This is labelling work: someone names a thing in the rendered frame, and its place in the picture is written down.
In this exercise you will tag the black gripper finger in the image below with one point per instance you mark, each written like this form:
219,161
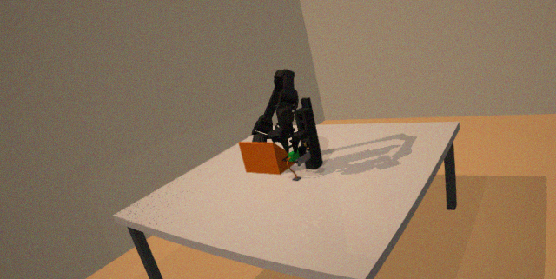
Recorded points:
295,145
284,143

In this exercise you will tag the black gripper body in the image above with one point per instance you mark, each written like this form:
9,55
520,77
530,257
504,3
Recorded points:
297,136

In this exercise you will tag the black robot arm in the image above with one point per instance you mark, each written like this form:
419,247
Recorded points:
283,100

